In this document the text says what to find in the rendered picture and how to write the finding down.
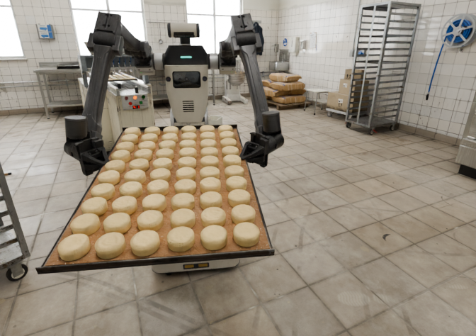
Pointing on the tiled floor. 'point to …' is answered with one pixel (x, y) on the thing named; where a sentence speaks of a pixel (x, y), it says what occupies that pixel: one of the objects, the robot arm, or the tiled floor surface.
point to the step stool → (316, 97)
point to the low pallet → (285, 105)
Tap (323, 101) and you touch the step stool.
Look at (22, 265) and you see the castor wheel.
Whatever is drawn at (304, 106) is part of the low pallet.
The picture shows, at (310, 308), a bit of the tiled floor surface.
